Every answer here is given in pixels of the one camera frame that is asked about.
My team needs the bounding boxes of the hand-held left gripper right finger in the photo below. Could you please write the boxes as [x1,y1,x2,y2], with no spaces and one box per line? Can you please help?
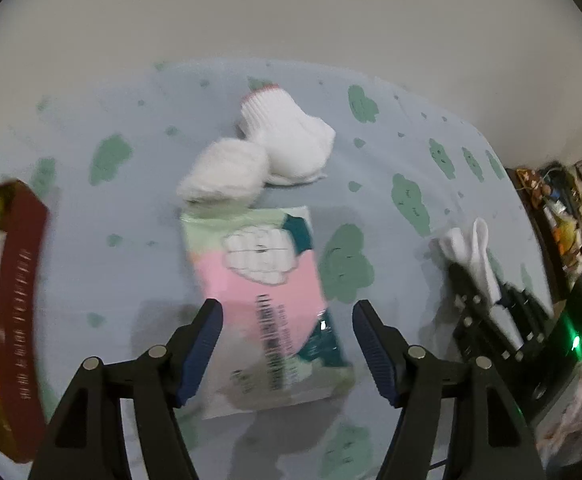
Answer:
[352,300,546,480]

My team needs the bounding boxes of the pink and green tissue packet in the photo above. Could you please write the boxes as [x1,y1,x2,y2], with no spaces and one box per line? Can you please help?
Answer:
[179,205,356,420]

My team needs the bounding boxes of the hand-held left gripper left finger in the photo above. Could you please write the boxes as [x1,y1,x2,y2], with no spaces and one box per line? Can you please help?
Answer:
[27,298,224,480]

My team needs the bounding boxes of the cluttered shelf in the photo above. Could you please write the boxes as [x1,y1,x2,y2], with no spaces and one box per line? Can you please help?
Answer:
[506,155,582,301]

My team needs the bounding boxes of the white sock with red cuff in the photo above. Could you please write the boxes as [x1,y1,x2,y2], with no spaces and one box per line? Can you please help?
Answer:
[236,85,336,185]

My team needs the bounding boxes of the tablecloth with green cloud print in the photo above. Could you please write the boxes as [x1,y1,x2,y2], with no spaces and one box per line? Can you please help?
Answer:
[0,57,556,480]

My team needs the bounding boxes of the rolled white cloth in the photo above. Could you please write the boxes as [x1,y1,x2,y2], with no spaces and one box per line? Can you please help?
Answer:
[176,138,270,209]

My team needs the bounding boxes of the gold tin box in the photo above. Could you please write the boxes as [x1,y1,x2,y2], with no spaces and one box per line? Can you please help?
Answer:
[0,180,50,463]

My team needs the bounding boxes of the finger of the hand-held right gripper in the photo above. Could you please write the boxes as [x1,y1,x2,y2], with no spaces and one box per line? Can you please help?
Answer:
[501,282,554,341]
[446,262,524,363]

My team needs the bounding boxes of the light patterned cloth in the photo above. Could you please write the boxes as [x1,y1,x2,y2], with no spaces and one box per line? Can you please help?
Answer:
[538,365,582,468]

